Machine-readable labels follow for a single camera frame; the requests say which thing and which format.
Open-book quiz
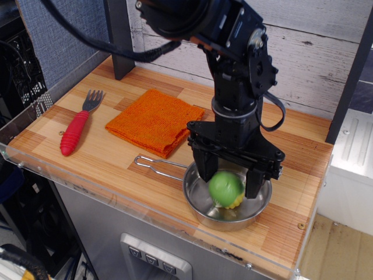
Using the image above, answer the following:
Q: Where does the silver button panel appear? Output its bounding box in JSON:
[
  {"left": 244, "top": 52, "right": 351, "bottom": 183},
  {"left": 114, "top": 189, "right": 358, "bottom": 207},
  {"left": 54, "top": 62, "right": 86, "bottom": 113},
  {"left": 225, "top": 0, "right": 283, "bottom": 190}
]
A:
[{"left": 120, "top": 233, "right": 193, "bottom": 279}]

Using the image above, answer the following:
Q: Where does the green and yellow toy corn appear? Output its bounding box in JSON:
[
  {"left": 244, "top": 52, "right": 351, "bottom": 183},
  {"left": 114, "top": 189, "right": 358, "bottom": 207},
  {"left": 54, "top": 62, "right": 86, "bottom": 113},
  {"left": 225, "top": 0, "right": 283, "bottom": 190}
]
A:
[{"left": 209, "top": 171, "right": 244, "bottom": 209}]

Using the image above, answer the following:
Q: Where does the red handled toy fork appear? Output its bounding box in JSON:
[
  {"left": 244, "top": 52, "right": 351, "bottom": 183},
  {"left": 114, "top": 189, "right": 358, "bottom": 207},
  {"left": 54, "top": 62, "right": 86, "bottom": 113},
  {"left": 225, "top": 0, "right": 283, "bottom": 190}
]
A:
[{"left": 59, "top": 90, "right": 104, "bottom": 156}]

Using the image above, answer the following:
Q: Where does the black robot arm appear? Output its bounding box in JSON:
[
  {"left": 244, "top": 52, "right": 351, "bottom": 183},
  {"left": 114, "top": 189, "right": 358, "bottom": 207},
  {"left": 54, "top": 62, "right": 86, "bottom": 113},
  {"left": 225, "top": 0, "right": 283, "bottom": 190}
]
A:
[{"left": 136, "top": 1, "right": 285, "bottom": 199}]

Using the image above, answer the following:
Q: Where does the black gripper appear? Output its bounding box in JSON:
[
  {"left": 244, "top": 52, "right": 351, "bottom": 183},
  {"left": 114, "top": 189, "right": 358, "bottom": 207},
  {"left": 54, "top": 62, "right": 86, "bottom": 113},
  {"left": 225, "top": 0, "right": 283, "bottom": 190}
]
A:
[{"left": 187, "top": 115, "right": 285, "bottom": 199}]

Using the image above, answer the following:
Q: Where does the white toy sink unit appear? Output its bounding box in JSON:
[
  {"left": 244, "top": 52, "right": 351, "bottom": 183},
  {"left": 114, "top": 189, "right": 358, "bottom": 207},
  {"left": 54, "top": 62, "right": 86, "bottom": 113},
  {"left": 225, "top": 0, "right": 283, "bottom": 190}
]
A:
[{"left": 317, "top": 109, "right": 372, "bottom": 235}]

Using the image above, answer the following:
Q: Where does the black sleeved cable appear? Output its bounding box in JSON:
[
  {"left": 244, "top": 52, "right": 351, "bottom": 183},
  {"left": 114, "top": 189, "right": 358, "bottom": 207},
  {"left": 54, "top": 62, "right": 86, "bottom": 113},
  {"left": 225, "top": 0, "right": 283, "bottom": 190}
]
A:
[{"left": 0, "top": 249, "right": 49, "bottom": 280}]

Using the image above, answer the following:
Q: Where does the dark grey right post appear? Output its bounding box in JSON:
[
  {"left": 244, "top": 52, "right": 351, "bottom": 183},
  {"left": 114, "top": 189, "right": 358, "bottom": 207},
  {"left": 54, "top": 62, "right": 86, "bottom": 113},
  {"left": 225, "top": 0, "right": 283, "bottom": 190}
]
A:
[{"left": 325, "top": 13, "right": 372, "bottom": 144}]

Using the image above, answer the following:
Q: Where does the dark grey left post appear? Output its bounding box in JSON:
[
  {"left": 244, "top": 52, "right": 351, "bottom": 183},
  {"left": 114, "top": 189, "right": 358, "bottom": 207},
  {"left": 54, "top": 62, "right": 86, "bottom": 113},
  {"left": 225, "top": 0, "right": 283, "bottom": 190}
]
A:
[{"left": 103, "top": 0, "right": 135, "bottom": 81}]

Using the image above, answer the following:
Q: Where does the stainless steel pot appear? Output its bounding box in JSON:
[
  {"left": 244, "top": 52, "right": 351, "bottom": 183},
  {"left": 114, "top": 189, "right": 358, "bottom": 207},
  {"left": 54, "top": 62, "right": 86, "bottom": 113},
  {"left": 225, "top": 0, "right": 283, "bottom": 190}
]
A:
[{"left": 134, "top": 156, "right": 272, "bottom": 231}]

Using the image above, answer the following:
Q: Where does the dark grey post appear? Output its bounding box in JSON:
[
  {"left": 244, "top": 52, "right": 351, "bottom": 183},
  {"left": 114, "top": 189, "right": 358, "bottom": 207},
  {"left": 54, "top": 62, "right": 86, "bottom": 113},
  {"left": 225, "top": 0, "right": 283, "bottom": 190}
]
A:
[
  {"left": 103, "top": 0, "right": 135, "bottom": 81},
  {"left": 325, "top": 13, "right": 372, "bottom": 144}
]

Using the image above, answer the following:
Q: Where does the orange folded cloth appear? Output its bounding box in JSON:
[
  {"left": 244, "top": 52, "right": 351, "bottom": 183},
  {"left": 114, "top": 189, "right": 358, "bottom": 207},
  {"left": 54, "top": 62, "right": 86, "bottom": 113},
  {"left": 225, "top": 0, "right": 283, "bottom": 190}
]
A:
[{"left": 105, "top": 89, "right": 205, "bottom": 159}]

